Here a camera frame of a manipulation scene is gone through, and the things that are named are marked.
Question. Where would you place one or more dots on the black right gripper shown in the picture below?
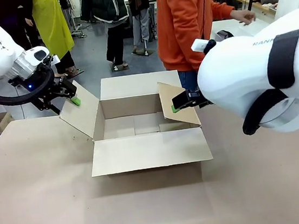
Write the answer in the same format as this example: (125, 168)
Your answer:
(199, 99)

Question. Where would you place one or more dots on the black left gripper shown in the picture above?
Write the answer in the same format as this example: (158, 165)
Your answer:
(51, 92)

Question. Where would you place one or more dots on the brown cardboard shipping box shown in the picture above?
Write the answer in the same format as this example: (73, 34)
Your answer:
(148, 150)

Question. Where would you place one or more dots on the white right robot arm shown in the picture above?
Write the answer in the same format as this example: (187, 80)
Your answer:
(232, 74)

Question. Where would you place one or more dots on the person's left forearm orange sleeve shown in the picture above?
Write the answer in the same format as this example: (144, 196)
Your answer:
(223, 10)

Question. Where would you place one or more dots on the person's left hand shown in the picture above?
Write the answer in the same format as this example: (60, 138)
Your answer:
(245, 17)

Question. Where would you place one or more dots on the person in yellow apron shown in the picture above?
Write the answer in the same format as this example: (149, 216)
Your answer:
(53, 25)

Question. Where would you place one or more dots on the black device on white table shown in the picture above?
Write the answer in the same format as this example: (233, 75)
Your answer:
(224, 34)

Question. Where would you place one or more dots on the person in orange hoodie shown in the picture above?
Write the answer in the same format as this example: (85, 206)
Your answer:
(181, 18)

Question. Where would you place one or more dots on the white side table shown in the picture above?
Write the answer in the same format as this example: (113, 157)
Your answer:
(237, 26)

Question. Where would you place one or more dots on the person in grey trousers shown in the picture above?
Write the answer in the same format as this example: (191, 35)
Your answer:
(140, 14)

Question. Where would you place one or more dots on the person in black clothes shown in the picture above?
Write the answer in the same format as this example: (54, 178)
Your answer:
(10, 20)

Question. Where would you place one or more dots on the person in dark striped jacket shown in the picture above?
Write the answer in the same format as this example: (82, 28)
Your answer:
(109, 10)

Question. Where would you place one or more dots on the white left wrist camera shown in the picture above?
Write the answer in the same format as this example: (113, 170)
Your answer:
(37, 56)

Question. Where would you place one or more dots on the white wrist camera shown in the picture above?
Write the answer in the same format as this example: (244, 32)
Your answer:
(200, 45)
(37, 56)

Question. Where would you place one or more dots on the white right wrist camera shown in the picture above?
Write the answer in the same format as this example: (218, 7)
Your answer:
(200, 45)

